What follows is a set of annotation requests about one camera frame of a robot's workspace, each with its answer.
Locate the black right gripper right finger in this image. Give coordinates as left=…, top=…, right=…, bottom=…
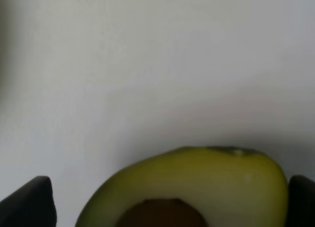
left=285, top=175, right=315, bottom=227

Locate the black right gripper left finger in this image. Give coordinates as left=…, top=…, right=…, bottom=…
left=0, top=176, right=57, bottom=227

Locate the halved avocado with pit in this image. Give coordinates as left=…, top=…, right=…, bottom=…
left=76, top=146, right=288, bottom=227

